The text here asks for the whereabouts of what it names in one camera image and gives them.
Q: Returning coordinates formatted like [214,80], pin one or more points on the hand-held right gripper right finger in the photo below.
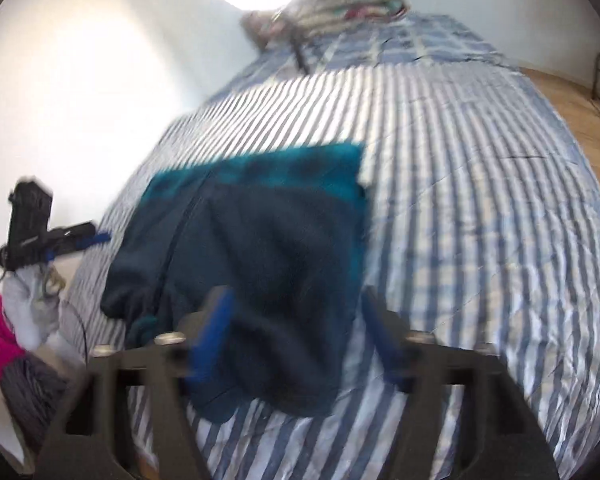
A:
[385,340]

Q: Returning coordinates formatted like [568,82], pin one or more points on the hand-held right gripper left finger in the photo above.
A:
[212,340]

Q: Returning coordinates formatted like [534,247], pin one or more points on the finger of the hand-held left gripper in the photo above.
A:
[70,240]

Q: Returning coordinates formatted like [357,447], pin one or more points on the teal plaid fleece jacket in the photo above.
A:
[270,260]

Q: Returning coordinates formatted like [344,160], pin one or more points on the person's left hand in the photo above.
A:
[35,305]

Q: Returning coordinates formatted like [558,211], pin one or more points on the blue striped blanket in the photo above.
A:
[455,210]

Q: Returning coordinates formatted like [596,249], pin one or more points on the grey ribbed cloth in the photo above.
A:
[30,390]

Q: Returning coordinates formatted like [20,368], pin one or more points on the black tripod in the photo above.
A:
[297,50]

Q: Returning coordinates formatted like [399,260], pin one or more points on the blue checked bed sheet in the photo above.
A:
[430,35]

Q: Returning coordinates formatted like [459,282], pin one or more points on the floral folded quilt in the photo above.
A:
[330,20]

